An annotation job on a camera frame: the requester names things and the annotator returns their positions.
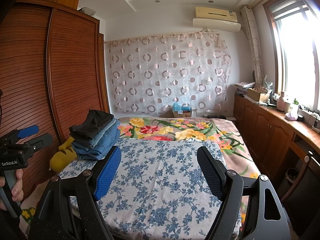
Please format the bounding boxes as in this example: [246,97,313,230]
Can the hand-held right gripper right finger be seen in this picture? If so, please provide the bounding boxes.
[196,146,292,240]

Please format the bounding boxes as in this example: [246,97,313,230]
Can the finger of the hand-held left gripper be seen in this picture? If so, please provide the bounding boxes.
[24,133,54,153]
[9,126,40,140]

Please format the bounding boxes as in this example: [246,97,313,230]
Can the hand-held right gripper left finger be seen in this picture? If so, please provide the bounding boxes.
[29,145,122,240]

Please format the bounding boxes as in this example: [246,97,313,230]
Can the black pants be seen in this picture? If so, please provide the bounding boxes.
[69,109,115,140]

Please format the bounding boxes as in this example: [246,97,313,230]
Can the person's left hand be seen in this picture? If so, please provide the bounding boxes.
[10,169,25,203]

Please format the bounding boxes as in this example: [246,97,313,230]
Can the dark blue folded jeans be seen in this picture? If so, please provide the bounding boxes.
[71,125,121,160]

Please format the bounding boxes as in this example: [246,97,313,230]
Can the yellow plush toy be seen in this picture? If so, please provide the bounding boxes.
[49,137,78,173]

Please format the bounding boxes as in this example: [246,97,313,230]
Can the light blue folded jeans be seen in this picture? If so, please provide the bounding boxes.
[86,119,119,148]

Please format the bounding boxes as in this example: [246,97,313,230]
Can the blue floral bedsheet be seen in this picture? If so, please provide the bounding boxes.
[56,137,242,238]

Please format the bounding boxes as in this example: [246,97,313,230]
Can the colourful floral blanket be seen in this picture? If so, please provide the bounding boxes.
[117,116,262,178]

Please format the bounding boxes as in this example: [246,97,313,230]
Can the small cardboard box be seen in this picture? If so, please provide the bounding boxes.
[172,109,192,117]

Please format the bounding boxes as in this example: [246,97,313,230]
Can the wooden cabinet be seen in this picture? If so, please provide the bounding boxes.
[234,92,320,205]

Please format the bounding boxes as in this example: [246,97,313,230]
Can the wooden slatted wardrobe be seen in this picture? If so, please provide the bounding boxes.
[0,0,110,205]

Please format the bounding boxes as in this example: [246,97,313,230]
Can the dark waste bin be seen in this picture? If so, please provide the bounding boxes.
[286,168,300,183]

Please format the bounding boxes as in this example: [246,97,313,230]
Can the open cardboard box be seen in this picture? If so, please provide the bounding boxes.
[247,87,271,103]

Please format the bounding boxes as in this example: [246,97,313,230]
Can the stack of papers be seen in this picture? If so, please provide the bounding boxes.
[233,82,256,95]

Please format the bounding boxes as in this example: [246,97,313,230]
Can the pink jug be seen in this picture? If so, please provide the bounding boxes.
[276,90,287,112]

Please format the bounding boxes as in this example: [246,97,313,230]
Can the patterned window curtain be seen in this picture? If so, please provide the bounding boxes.
[241,5,263,85]

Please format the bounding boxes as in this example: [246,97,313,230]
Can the window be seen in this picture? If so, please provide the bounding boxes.
[264,0,320,115]

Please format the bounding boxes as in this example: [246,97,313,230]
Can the cream air conditioner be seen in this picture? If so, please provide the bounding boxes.
[192,6,242,32]

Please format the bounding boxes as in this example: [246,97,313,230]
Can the circle patterned wall curtain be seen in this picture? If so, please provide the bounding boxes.
[105,31,232,113]

